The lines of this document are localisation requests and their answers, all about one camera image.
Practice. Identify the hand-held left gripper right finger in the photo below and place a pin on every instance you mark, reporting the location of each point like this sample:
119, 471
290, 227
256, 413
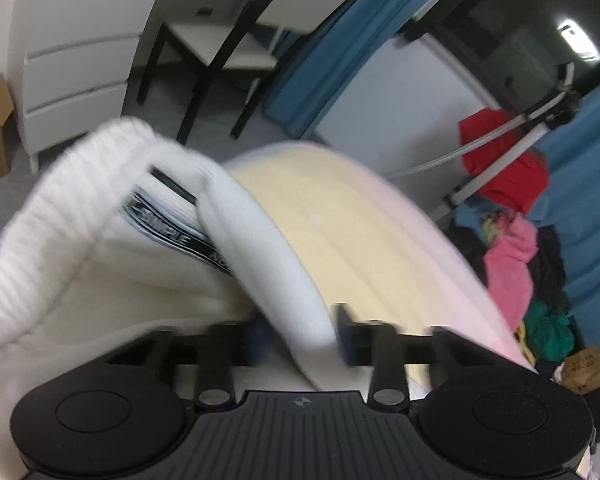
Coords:
345, 335

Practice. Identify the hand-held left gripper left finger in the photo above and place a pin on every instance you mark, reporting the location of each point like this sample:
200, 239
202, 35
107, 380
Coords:
257, 340

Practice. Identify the white sweatshirt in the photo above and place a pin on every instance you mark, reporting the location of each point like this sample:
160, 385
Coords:
80, 240

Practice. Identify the pastel bed sheet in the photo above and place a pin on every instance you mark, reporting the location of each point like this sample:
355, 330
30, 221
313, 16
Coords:
370, 230

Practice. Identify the pink garment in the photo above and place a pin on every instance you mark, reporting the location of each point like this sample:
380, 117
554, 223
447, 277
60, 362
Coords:
510, 270

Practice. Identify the green garment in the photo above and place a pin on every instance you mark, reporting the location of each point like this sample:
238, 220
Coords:
550, 332

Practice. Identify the black garment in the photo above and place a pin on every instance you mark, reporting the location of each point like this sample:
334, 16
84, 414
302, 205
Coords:
550, 260

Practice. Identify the red garment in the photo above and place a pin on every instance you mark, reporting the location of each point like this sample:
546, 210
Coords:
510, 180

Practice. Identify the garment steamer stand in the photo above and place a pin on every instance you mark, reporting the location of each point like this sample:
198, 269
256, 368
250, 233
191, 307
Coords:
500, 157

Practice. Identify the brown paper bag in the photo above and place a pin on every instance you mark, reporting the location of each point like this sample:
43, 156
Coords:
585, 367

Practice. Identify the blue curtain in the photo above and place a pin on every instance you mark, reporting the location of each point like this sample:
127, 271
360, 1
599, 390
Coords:
330, 40
590, 190

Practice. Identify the black and white chair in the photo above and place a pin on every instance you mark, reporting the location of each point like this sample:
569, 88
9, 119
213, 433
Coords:
220, 50

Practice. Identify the white dressing table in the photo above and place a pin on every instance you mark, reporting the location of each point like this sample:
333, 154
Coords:
80, 50

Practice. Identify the dark window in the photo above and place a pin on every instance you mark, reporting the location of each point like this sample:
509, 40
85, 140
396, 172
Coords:
510, 25

